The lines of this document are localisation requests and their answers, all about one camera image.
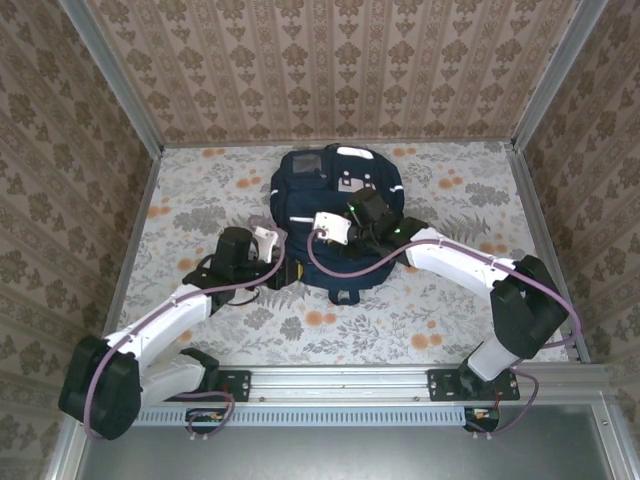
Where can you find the navy blue backpack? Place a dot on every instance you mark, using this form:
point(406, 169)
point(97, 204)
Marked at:
point(310, 200)

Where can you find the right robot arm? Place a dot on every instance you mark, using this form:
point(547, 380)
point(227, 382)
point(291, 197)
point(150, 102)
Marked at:
point(450, 265)

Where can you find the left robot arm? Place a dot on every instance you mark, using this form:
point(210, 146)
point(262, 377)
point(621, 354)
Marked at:
point(160, 320)

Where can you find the floral patterned table cover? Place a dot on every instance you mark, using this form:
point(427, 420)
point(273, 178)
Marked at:
point(350, 340)

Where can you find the grey sheet metal panel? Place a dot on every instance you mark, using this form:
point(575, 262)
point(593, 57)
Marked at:
point(325, 450)

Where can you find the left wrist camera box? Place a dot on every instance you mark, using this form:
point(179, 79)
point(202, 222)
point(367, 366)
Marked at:
point(265, 242)

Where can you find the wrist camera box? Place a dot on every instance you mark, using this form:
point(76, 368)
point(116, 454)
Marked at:
point(332, 227)
point(265, 242)

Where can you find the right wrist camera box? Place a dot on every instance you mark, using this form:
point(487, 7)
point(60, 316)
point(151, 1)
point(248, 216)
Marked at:
point(332, 227)

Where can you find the aluminium table side rail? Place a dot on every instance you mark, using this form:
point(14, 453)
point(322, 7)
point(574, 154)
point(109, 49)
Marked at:
point(135, 235)
point(522, 170)

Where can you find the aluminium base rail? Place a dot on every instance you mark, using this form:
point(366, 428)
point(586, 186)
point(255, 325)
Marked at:
point(340, 382)

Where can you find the aluminium frame post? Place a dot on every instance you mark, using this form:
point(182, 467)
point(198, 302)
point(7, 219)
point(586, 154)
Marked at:
point(115, 85)
point(555, 75)

